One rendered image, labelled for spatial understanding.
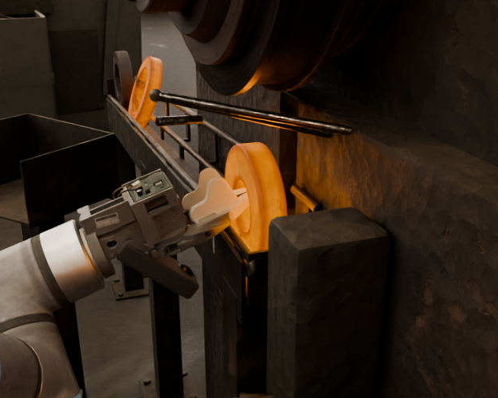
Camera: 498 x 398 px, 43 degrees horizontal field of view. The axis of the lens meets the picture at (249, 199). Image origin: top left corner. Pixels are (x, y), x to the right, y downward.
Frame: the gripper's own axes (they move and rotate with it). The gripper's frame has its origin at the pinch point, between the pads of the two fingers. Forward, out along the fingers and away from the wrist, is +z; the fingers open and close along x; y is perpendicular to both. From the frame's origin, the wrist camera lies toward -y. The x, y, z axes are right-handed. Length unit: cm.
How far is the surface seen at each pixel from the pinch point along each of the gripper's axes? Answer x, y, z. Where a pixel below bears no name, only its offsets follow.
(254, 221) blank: -5.3, -0.3, -1.3
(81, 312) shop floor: 103, -65, -41
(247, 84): -9.1, 16.8, 2.0
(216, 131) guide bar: 31.8, -1.7, 4.7
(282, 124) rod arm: -8.7, 11.0, 4.5
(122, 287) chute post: 113, -69, -27
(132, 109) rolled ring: 94, -10, -3
